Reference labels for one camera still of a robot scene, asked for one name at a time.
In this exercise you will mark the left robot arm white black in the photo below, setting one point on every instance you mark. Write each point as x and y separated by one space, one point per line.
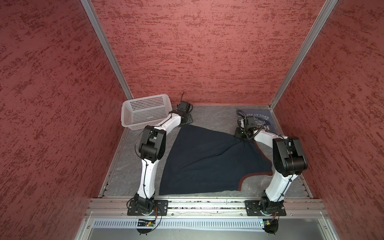
151 150

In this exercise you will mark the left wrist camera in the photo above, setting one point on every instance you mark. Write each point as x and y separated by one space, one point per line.
184 107

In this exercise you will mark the left corner aluminium post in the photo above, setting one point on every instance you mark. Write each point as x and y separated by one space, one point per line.
96 24

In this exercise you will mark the dark navy tank top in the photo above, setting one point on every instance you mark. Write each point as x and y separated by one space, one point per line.
206 161

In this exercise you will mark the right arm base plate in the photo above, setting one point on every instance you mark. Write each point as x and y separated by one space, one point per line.
264 207

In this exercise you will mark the left connector board with wires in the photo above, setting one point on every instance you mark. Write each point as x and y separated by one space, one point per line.
147 226

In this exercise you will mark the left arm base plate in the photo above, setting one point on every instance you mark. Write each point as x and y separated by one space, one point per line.
160 207

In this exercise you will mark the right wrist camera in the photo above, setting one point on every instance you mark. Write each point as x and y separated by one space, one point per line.
246 122

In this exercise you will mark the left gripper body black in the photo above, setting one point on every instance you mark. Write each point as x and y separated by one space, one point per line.
188 119

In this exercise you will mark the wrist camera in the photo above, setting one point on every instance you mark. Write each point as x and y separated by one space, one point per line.
246 122
184 107

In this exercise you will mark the perforated cable duct strip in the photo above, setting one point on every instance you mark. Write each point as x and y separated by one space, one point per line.
193 224

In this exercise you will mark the right corner aluminium post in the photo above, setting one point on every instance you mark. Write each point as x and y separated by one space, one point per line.
317 26

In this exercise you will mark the white plastic laundry basket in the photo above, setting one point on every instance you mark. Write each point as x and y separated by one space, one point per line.
147 111

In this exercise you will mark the right connector board with wires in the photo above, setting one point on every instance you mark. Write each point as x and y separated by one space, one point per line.
271 226

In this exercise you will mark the grey blue tank top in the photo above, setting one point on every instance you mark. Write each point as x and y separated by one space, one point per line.
262 117

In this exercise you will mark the corner aluminium post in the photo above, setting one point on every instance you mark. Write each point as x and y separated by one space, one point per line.
317 26
96 24

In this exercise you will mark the connector board with wires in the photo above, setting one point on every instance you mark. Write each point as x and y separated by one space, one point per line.
271 226
147 226

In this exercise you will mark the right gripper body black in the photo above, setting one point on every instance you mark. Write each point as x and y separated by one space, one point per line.
241 133

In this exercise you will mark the aluminium front rail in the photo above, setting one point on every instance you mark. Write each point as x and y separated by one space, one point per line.
199 207

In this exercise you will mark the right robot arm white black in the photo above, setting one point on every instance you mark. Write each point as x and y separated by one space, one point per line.
289 162

